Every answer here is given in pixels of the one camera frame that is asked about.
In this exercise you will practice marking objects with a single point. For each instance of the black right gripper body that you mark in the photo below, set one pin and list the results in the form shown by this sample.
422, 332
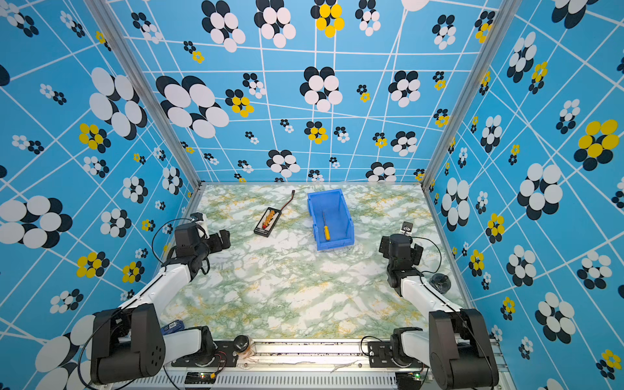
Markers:
386, 244

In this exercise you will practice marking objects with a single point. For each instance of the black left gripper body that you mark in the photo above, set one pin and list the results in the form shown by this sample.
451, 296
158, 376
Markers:
214, 244

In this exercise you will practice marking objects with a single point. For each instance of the yellow handled screwdriver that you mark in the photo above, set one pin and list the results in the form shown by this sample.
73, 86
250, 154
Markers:
326, 230

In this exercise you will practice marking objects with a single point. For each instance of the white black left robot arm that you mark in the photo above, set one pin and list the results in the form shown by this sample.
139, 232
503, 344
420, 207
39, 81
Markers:
127, 343

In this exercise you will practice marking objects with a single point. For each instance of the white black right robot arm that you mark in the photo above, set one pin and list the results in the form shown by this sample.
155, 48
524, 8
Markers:
456, 346

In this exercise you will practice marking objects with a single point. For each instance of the blue plastic storage bin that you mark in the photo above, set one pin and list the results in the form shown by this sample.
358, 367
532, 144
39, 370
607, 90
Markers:
331, 205

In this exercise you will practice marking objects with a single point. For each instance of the clear jar black lid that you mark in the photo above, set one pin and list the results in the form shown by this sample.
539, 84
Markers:
441, 283

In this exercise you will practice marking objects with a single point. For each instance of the black balanced charging plate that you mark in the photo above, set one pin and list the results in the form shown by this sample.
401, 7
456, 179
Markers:
267, 222

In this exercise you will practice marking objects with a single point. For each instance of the round tape roll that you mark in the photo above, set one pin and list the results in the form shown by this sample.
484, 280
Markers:
243, 346

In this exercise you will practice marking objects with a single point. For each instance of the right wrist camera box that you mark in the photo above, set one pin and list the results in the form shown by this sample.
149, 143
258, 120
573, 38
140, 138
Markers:
407, 228

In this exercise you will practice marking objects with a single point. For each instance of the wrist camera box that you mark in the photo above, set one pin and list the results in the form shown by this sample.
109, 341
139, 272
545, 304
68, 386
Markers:
407, 228
191, 238

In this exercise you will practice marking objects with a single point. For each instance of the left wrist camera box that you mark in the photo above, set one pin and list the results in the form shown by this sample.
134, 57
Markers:
191, 238

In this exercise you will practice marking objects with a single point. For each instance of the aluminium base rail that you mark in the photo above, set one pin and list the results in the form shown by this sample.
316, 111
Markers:
365, 363

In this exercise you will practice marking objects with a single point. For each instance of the aluminium frame post left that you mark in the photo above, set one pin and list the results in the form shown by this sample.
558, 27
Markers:
104, 18

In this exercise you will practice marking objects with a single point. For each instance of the aluminium frame post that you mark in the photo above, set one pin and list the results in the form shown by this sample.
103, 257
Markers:
104, 18
503, 21

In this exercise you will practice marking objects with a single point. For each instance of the aluminium frame post right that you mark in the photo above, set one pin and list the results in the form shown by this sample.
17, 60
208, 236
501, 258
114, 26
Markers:
503, 21

